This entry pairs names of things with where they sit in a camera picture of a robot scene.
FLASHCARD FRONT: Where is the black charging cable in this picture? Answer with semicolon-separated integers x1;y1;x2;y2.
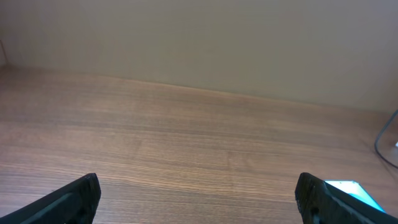
374;108;398;170

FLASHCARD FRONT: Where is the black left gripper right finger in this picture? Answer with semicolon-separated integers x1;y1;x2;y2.
295;172;397;224

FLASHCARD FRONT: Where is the Galaxy smartphone with cyan screen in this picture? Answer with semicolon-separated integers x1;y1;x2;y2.
325;180;385;213

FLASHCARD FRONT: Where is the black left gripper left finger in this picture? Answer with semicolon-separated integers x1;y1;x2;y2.
1;173;101;224

